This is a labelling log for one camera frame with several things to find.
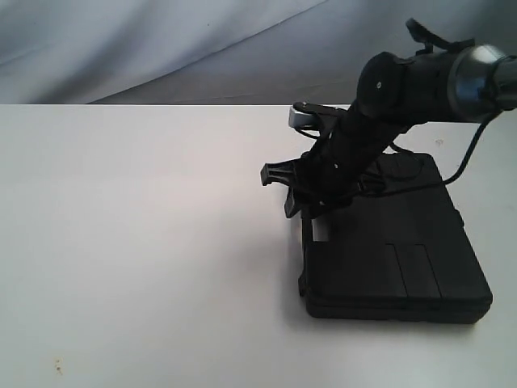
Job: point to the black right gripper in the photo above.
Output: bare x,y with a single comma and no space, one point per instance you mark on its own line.
333,166

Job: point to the black plastic tool case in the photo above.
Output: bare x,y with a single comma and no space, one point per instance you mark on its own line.
405,257

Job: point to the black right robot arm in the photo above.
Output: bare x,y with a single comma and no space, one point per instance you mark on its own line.
460,81

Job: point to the grey backdrop cloth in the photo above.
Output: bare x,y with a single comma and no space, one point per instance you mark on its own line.
219,52

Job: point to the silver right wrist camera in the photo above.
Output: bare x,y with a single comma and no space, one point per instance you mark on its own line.
313,116

